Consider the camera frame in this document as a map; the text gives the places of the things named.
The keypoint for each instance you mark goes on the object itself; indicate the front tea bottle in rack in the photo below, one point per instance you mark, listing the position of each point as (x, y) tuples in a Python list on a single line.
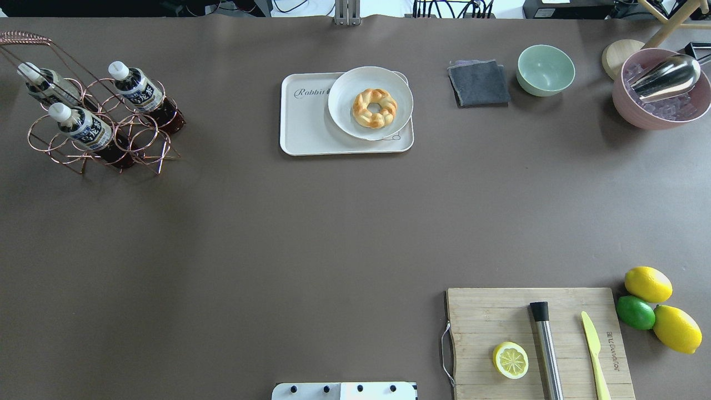
[(93, 133)]

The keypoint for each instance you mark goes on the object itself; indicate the metal mount bracket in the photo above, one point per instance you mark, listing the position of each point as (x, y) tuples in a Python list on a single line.
[(347, 13)]

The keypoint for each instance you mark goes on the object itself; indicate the green lime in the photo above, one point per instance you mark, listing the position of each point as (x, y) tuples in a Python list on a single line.
[(635, 312)]

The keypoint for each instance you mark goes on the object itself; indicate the whole lemon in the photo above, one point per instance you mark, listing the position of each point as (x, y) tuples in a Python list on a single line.
[(648, 284), (676, 329)]

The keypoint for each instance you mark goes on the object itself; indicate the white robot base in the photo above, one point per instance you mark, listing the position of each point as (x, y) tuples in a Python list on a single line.
[(346, 390)]

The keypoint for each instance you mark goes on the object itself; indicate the half lemon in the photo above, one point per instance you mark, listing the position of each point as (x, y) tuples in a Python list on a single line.
[(510, 360)]

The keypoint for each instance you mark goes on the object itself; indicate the silver metal scoop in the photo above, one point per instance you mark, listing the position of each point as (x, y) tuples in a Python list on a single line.
[(673, 76)]

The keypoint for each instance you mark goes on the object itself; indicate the lower whole lemon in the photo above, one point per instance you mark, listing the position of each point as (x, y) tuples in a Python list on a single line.
[(676, 329)]

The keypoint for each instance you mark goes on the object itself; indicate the back tea bottle in rack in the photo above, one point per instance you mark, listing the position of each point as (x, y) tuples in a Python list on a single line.
[(48, 87)]

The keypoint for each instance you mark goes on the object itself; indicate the tea bottle white cap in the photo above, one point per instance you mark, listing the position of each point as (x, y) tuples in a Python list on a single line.
[(146, 97)]

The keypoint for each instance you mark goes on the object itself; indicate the white rabbit tray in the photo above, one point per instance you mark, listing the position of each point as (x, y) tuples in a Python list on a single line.
[(307, 129)]

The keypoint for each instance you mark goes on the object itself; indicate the pink ice bucket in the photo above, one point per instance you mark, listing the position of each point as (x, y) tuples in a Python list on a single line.
[(636, 114)]

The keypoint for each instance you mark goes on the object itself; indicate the grey folded cloth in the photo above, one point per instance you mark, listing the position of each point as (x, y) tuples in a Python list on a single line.
[(476, 83)]

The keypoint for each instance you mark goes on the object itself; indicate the upper whole lemon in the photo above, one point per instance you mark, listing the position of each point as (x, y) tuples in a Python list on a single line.
[(648, 284)]

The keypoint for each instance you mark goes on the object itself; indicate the wooden cutting board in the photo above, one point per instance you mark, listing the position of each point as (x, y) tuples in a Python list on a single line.
[(482, 318)]

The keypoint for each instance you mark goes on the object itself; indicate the white round plate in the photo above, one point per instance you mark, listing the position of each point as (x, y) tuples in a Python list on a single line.
[(353, 82)]

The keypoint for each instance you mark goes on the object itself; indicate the braided ring bread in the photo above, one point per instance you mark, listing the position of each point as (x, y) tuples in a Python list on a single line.
[(374, 108)]

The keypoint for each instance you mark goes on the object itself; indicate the green bowl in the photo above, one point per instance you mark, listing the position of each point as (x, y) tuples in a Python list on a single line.
[(544, 70)]

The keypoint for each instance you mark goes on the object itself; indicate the steel muddler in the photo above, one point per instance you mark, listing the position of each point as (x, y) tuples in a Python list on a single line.
[(540, 313)]

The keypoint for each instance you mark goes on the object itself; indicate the round wooden lid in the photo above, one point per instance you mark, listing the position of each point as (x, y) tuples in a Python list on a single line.
[(616, 53)]

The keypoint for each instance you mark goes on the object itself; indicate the wooden stand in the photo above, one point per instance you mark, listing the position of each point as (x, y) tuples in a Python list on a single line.
[(677, 21)]

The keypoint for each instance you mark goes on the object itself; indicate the yellow plastic knife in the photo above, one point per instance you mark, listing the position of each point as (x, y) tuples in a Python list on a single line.
[(594, 346)]

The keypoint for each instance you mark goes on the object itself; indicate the tea bottle in rack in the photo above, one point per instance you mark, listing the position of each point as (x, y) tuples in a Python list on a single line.
[(48, 87), (93, 133)]

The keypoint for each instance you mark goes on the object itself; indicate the copper wire bottle rack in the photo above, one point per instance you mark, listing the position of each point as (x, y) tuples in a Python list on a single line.
[(149, 145)]

